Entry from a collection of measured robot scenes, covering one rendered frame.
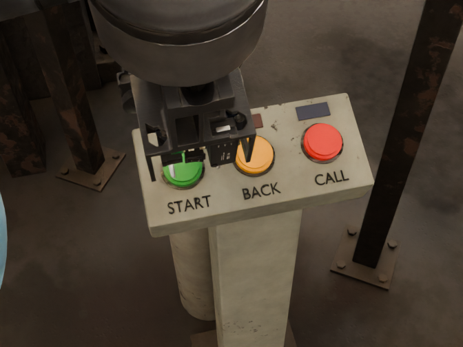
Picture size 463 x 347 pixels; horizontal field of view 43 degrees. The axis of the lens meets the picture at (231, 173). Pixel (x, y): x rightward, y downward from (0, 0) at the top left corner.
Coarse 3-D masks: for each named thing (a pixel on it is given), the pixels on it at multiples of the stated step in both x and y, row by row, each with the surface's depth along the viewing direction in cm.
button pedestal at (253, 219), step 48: (336, 96) 65; (288, 144) 63; (144, 192) 60; (192, 192) 61; (240, 192) 61; (288, 192) 61; (336, 192) 62; (240, 240) 68; (288, 240) 70; (240, 288) 77; (288, 288) 80; (192, 336) 112; (240, 336) 89; (288, 336) 112
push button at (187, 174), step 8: (184, 160) 60; (168, 168) 60; (176, 168) 60; (184, 168) 60; (192, 168) 60; (200, 168) 61; (168, 176) 60; (176, 176) 60; (184, 176) 60; (192, 176) 60; (176, 184) 60; (184, 184) 60; (192, 184) 61
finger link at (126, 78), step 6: (120, 72) 41; (120, 78) 41; (126, 78) 41; (120, 84) 41; (126, 84) 41; (120, 90) 43; (126, 90) 42; (126, 96) 42; (132, 96) 42; (126, 102) 42; (132, 102) 43; (126, 108) 43; (132, 108) 44
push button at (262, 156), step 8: (256, 136) 62; (240, 144) 61; (256, 144) 62; (264, 144) 62; (240, 152) 61; (256, 152) 61; (264, 152) 61; (272, 152) 62; (240, 160) 61; (256, 160) 61; (264, 160) 61; (240, 168) 61; (248, 168) 61; (256, 168) 61; (264, 168) 61
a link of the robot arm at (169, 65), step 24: (264, 0) 27; (96, 24) 29; (120, 48) 28; (144, 48) 27; (168, 48) 27; (192, 48) 27; (216, 48) 27; (240, 48) 29; (144, 72) 29; (168, 72) 29; (192, 72) 29; (216, 72) 30
